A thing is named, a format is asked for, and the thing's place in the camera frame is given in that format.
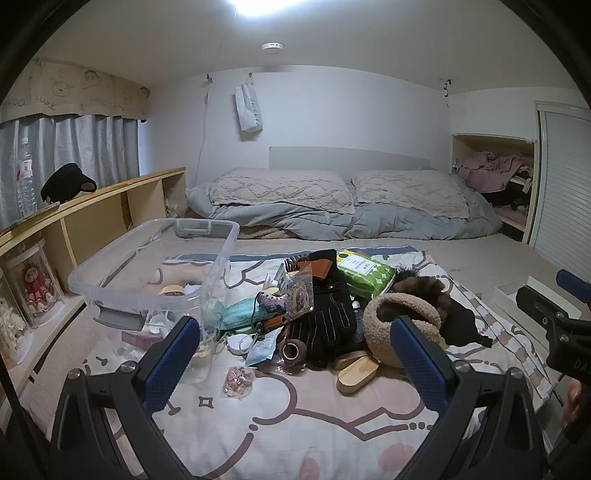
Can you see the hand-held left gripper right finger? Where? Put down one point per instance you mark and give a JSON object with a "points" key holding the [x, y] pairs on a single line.
{"points": [[418, 364]]}

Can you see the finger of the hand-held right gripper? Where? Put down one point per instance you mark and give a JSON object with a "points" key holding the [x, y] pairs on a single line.
{"points": [[570, 278], [535, 300]]}

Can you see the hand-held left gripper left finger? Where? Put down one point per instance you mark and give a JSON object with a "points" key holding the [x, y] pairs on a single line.
{"points": [[171, 364]]}

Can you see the clear plastic storage bin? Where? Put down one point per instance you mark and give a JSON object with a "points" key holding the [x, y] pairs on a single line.
{"points": [[117, 318]]}

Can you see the brown tape roll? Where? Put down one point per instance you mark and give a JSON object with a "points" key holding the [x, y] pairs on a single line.
{"points": [[292, 351]]}

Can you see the clear bag of rubber bands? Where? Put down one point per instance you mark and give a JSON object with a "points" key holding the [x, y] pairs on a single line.
{"points": [[300, 293]]}

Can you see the person's right hand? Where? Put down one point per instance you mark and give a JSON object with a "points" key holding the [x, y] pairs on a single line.
{"points": [[573, 401]]}

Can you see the white open box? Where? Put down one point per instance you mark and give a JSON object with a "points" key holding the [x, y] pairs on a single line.
{"points": [[508, 295]]}

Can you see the beige fleece hat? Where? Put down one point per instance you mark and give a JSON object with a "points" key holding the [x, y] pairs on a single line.
{"points": [[374, 332]]}

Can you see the black cloth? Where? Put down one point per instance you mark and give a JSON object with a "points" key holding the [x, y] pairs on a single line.
{"points": [[461, 323]]}

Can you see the small bag of pink beads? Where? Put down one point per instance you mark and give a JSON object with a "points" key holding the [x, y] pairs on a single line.
{"points": [[238, 381]]}

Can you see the white round case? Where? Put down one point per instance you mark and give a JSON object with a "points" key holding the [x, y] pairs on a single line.
{"points": [[240, 344]]}

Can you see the round wooden lid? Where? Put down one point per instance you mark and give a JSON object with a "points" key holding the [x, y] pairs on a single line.
{"points": [[171, 290]]}

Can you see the brown fur hat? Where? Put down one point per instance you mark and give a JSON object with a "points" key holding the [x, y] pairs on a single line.
{"points": [[425, 286]]}

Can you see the teal face mask pack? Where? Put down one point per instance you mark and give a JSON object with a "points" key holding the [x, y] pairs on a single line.
{"points": [[240, 311]]}

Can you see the light blue sachet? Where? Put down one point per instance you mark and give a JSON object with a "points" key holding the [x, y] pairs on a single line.
{"points": [[261, 348]]}

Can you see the white slatted door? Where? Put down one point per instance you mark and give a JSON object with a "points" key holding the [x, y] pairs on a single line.
{"points": [[563, 184]]}

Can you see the black stitched glove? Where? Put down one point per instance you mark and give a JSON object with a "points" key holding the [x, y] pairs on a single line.
{"points": [[330, 318]]}

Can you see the green wet wipes pack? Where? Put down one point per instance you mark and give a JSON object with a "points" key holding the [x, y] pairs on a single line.
{"points": [[364, 277]]}

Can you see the dark clothes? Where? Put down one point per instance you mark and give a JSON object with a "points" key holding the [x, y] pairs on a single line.
{"points": [[508, 196]]}

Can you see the purple crochet piece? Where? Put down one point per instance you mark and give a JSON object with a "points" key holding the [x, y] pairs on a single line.
{"points": [[272, 302]]}

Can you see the printed blanket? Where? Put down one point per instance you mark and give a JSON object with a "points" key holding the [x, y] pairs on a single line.
{"points": [[300, 415]]}

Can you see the pink clothes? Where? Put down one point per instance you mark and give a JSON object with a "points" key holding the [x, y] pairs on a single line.
{"points": [[489, 173]]}

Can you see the brown leather wallet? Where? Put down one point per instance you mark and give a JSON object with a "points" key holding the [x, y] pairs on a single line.
{"points": [[321, 268]]}

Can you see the grey duvet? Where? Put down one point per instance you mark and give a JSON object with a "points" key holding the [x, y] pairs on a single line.
{"points": [[392, 226]]}

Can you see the red dress doll in case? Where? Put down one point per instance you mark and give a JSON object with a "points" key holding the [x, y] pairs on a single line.
{"points": [[37, 286]]}

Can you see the dark hair claw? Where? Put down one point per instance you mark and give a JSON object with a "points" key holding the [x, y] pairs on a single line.
{"points": [[293, 265]]}

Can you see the wooden shelf unit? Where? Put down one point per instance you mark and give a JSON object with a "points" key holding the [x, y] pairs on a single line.
{"points": [[92, 226]]}

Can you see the white doll in case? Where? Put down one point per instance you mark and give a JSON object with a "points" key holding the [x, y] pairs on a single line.
{"points": [[11, 327]]}

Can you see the beige textured pillow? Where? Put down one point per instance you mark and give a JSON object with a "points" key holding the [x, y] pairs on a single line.
{"points": [[281, 189], [411, 191]]}

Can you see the wooden closet nook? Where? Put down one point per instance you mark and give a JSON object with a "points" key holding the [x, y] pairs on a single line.
{"points": [[461, 147]]}

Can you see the black visor cap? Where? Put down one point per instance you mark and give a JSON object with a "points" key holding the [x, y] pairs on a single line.
{"points": [[67, 182]]}

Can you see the grey headboard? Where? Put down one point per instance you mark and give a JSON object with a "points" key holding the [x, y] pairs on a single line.
{"points": [[346, 159]]}

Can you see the clear water bottle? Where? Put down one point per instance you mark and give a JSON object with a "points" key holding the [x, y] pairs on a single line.
{"points": [[26, 184]]}

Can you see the grey curtain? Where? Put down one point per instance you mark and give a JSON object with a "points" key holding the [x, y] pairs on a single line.
{"points": [[78, 143]]}

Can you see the white hanging bag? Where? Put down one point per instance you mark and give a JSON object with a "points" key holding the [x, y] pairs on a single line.
{"points": [[247, 108]]}

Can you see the beige printed valance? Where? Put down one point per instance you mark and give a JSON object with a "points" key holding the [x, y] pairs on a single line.
{"points": [[69, 92]]}

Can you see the white smoke detector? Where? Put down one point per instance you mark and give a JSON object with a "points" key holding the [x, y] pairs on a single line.
{"points": [[272, 47]]}

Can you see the ceiling light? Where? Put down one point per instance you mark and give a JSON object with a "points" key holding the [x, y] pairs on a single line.
{"points": [[244, 5]]}

